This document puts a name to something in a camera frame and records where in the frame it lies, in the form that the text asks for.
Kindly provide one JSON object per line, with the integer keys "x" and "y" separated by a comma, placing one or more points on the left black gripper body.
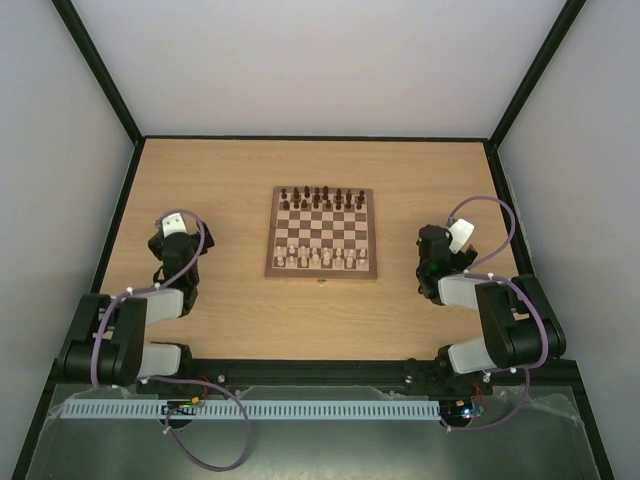
{"x": 158, "y": 246}

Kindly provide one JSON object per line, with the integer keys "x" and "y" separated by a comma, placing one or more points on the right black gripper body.
{"x": 468, "y": 255}

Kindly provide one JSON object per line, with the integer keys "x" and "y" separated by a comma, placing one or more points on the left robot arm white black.
{"x": 105, "y": 342}

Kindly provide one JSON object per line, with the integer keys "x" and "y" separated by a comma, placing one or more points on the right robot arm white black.
{"x": 519, "y": 325}

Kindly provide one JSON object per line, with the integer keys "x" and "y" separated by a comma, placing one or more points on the wooden chess board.
{"x": 322, "y": 229}

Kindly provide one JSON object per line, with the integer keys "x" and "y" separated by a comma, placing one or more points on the dark rook far right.
{"x": 361, "y": 196}

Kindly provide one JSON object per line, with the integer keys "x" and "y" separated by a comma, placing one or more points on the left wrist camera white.
{"x": 173, "y": 223}

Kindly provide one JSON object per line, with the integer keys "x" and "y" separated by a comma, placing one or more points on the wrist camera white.
{"x": 173, "y": 223}
{"x": 460, "y": 231}

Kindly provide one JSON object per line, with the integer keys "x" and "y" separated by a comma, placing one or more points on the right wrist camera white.
{"x": 460, "y": 231}

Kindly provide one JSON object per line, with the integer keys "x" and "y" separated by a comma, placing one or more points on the black aluminium frame rail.
{"x": 380, "y": 374}

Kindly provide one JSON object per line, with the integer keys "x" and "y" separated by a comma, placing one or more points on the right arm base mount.
{"x": 435, "y": 378}

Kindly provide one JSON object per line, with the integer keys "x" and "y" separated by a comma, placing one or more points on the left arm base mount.
{"x": 187, "y": 376}

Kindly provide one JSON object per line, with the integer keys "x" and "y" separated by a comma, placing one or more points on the light blue cable duct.
{"x": 144, "y": 409}

